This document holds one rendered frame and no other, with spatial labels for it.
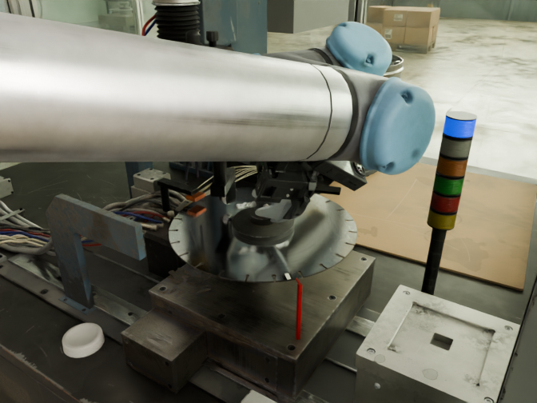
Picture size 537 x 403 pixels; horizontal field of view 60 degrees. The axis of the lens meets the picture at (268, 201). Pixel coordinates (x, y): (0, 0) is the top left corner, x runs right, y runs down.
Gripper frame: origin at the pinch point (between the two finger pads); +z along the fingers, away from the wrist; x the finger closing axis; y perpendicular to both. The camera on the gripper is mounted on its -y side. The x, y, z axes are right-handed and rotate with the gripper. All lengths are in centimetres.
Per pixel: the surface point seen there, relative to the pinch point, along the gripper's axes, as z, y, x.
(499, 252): 14, -62, -1
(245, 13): 16, -10, -82
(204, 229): 7.9, 10.8, -1.7
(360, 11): 16, -55, -97
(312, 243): 0.1, -5.1, 5.3
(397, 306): -4.0, -14.7, 18.3
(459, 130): -22.3, -21.6, -1.7
